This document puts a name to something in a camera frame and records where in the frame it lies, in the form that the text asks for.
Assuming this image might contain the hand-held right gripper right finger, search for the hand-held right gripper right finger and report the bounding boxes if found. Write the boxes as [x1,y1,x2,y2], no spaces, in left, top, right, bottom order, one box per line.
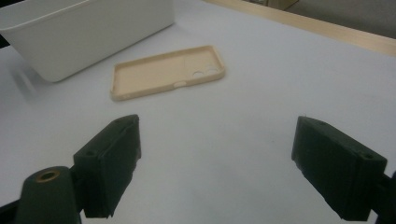
[290,116,389,222]

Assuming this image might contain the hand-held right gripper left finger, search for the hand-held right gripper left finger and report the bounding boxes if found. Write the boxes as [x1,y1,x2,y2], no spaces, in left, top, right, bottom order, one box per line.
[73,114,143,218]

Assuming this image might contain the beige phone case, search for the beige phone case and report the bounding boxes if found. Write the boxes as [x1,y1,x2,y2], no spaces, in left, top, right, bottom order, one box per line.
[109,45,226,102]

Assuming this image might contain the white plastic storage box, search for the white plastic storage box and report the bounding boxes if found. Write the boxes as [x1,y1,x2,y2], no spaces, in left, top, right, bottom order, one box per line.
[0,0,176,83]

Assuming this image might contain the wooden table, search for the wooden table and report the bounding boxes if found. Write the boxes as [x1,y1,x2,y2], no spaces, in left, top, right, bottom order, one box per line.
[202,0,396,58]

